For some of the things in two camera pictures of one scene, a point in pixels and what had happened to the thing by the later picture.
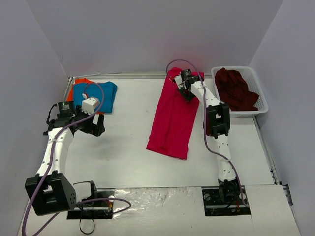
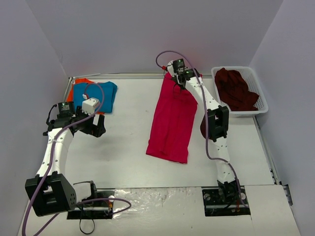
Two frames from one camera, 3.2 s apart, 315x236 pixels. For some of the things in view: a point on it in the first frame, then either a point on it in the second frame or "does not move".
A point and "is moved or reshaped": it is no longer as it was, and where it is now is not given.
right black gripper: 185,91 -> 178,80
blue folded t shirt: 105,91 does not move
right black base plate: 213,206 does not move
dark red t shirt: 234,92 does not move
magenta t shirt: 172,129 is moved or reshaped
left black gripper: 94,125 does not move
